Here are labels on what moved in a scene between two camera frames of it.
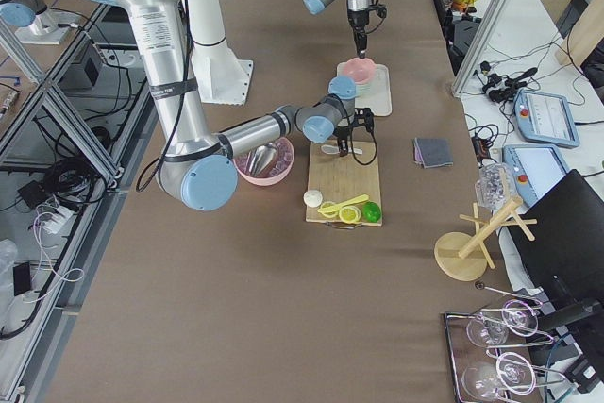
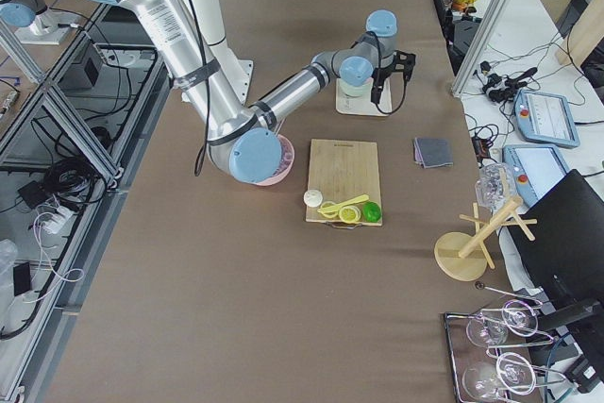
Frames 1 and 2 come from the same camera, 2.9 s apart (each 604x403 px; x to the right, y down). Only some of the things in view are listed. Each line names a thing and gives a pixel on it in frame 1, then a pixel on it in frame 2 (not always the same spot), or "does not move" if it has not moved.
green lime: [371, 211] does not move
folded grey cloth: [432, 152] does not move
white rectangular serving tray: [379, 101] does not move
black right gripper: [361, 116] → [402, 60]
